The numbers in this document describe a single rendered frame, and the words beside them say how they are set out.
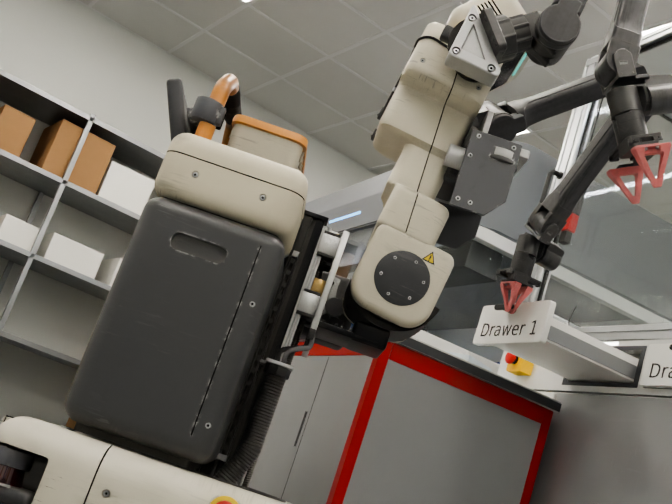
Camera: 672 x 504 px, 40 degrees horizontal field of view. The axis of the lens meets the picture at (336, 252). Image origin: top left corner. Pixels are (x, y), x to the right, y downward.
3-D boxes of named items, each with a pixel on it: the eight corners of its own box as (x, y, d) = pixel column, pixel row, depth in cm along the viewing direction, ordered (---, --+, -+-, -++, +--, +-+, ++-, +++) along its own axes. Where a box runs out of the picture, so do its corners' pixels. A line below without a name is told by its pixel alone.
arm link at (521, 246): (515, 231, 236) (531, 229, 231) (533, 241, 239) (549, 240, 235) (508, 255, 235) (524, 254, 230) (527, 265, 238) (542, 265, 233)
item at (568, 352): (543, 339, 222) (549, 315, 223) (482, 340, 245) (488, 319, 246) (661, 394, 236) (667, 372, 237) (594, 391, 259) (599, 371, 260)
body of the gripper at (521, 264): (541, 289, 231) (548, 262, 233) (509, 274, 227) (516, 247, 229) (525, 290, 237) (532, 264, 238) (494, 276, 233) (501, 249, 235)
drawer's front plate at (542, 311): (539, 342, 219) (551, 299, 222) (472, 343, 245) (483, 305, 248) (545, 344, 220) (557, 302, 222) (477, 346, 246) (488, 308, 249)
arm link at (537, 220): (625, 77, 225) (650, 92, 215) (640, 88, 227) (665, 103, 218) (520, 218, 236) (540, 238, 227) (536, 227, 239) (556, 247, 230)
